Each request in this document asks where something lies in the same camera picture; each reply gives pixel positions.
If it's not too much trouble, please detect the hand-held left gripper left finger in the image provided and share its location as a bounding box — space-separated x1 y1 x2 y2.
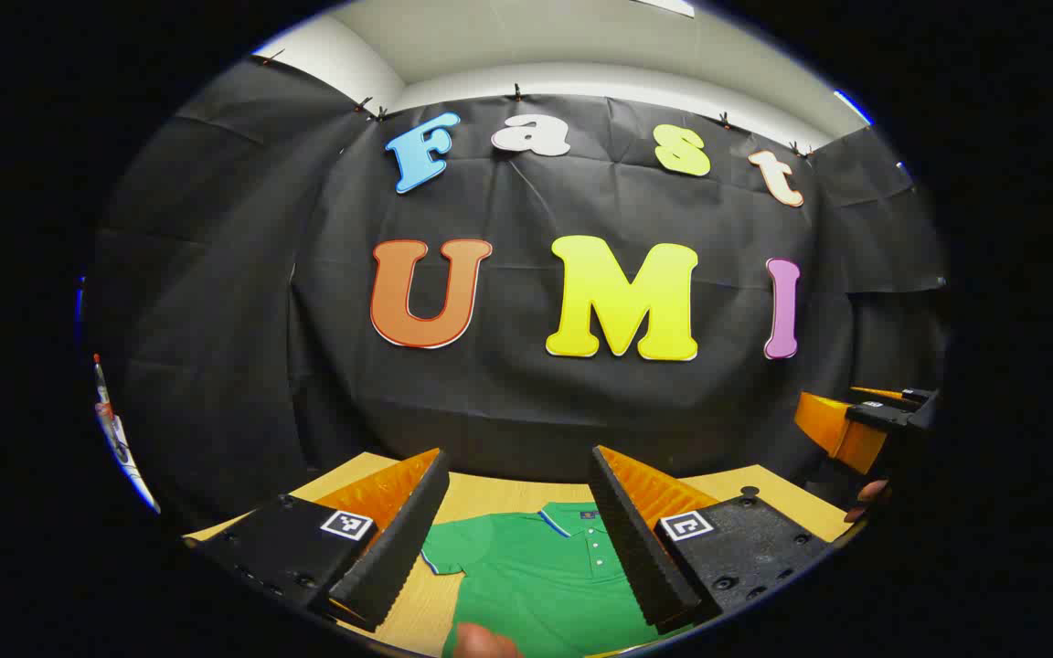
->
181 446 452 633

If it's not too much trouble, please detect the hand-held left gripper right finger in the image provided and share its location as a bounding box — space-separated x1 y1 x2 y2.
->
589 445 831 636

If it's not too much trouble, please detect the green T-shirt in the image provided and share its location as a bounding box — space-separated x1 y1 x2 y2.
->
420 501 697 658

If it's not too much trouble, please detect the black backdrop cloth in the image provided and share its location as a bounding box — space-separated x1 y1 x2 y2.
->
83 57 948 536

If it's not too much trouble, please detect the row of small backdrop clips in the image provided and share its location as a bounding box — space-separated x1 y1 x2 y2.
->
257 48 815 158

